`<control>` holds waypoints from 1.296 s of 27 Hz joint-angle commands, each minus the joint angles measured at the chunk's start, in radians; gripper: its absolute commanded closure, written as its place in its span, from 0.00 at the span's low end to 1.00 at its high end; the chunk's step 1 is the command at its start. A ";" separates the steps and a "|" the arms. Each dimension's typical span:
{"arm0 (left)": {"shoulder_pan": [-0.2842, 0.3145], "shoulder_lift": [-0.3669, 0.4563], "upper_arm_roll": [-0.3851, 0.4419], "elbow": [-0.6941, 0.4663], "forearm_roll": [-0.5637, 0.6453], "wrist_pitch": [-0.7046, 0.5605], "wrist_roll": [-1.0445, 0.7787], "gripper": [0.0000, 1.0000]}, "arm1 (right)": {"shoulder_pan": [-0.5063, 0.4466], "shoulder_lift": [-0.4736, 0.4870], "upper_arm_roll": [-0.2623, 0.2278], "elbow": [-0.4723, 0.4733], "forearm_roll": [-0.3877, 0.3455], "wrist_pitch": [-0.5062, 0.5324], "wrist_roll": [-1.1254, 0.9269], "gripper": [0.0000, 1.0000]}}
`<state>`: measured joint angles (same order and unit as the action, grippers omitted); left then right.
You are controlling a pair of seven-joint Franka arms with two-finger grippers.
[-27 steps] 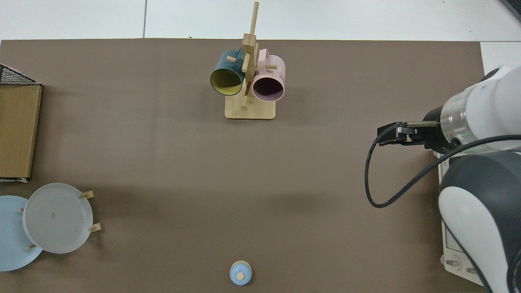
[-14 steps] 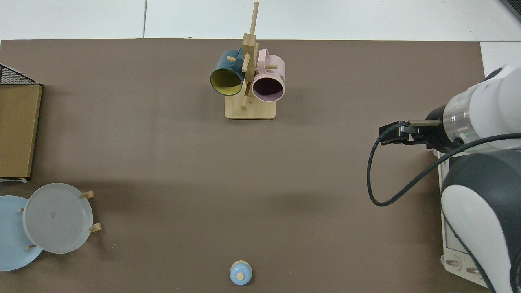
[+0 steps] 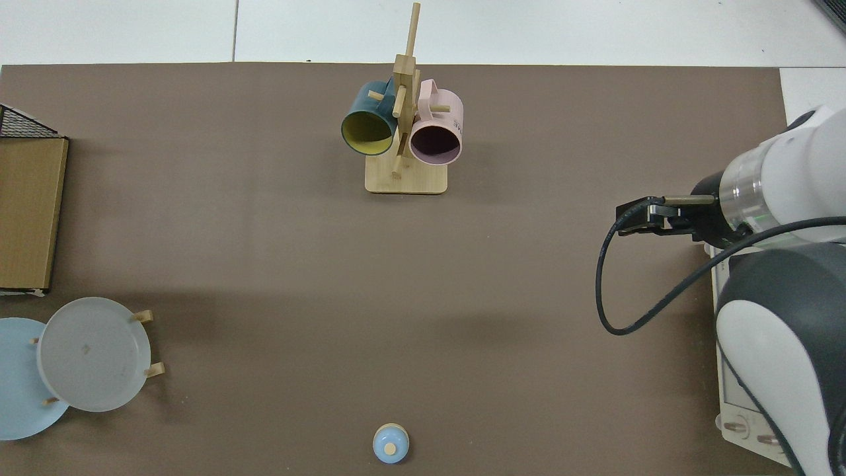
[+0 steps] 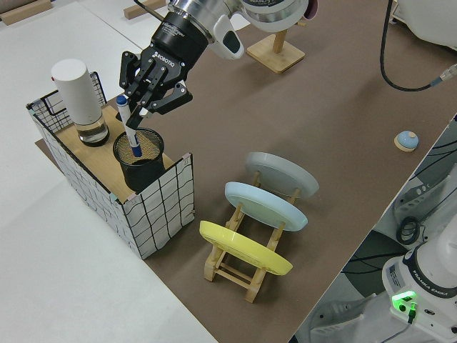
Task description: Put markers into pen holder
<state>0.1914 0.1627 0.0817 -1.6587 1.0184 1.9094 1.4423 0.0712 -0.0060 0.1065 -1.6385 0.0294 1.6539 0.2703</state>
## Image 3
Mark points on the pale toaster oven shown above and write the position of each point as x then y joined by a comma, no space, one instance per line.
733,413

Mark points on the dark grey flat device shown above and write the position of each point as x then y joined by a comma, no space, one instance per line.
834,12

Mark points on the pink cup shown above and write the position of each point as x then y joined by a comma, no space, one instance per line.
441,118

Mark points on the wooden cup stand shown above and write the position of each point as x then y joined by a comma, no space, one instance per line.
406,182

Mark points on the dark teal cup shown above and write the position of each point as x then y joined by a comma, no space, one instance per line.
360,111

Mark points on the small blue round bell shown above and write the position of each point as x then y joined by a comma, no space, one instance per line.
387,437

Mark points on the brown table cloth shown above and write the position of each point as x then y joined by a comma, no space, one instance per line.
264,264

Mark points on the wooden plate rack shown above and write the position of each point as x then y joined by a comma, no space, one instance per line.
148,316

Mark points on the grey plate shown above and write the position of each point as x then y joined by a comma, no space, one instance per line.
92,357

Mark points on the light blue plate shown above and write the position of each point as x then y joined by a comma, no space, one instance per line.
16,396

